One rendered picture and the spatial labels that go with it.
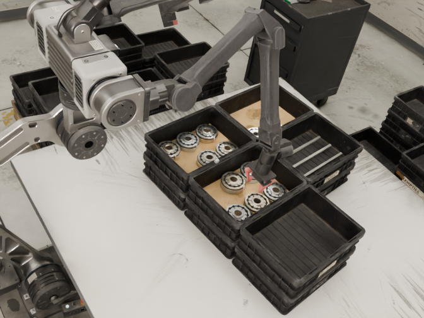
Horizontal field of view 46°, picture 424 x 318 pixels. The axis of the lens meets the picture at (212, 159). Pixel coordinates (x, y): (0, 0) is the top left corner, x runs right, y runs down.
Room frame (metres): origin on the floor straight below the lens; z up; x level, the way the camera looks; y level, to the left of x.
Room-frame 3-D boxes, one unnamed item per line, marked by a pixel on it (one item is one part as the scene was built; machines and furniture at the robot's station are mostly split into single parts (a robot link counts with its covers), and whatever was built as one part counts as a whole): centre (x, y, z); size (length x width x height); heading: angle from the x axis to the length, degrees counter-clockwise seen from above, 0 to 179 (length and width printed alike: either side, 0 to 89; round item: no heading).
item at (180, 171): (1.62, 0.06, 0.92); 0.40 x 0.30 x 0.02; 139
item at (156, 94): (1.17, 0.21, 1.45); 0.09 x 0.08 x 0.12; 42
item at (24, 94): (2.51, 1.11, 0.26); 0.40 x 0.30 x 0.23; 132
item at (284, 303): (1.23, -0.39, 0.76); 0.40 x 0.30 x 0.12; 139
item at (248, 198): (1.38, -0.21, 0.86); 0.10 x 0.10 x 0.01
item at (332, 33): (3.34, -0.50, 0.45); 0.60 x 0.45 x 0.90; 132
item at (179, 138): (1.67, 0.12, 0.86); 0.10 x 0.10 x 0.01
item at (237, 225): (1.43, -0.16, 0.92); 0.40 x 0.30 x 0.02; 139
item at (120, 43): (2.77, 0.81, 0.37); 0.40 x 0.30 x 0.45; 132
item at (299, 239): (1.23, -0.39, 0.87); 0.40 x 0.30 x 0.11; 139
